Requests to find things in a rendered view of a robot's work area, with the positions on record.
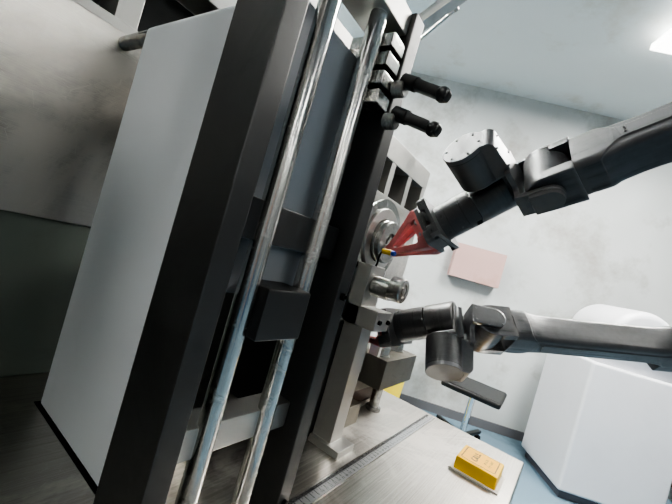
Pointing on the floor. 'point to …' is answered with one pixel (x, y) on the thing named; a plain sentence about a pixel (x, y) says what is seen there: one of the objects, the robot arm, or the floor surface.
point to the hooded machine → (603, 423)
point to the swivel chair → (474, 399)
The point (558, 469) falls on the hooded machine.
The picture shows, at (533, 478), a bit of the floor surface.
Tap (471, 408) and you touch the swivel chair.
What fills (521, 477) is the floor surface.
